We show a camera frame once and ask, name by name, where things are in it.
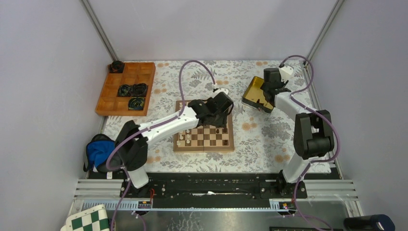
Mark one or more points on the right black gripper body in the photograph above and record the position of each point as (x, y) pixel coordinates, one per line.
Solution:
(283, 83)

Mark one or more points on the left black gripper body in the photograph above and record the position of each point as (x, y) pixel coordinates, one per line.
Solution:
(219, 120)

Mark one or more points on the gold metal tin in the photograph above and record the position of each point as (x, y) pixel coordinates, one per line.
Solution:
(254, 97)

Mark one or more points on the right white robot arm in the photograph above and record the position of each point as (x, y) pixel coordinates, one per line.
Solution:
(313, 134)

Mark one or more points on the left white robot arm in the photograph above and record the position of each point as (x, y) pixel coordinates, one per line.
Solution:
(134, 140)

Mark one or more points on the wooden chess board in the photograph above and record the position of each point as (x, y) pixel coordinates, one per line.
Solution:
(205, 139)

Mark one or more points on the floral table cloth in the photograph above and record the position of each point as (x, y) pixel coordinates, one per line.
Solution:
(262, 142)

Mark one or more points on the green black coil in tray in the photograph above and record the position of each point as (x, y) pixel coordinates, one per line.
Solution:
(136, 103)

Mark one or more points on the orange compartment tray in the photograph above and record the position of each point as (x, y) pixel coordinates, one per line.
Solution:
(135, 81)

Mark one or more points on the black item tray corner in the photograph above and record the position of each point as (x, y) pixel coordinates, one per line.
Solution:
(116, 67)

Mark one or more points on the blue cloth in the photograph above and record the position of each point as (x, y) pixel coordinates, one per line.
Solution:
(97, 152)

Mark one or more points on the green checkered roll mat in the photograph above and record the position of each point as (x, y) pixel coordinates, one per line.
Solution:
(92, 219)

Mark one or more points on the dark cylinder bottle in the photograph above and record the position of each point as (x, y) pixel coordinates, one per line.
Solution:
(379, 222)

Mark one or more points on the black mounting rail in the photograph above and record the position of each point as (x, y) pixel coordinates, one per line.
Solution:
(215, 190)

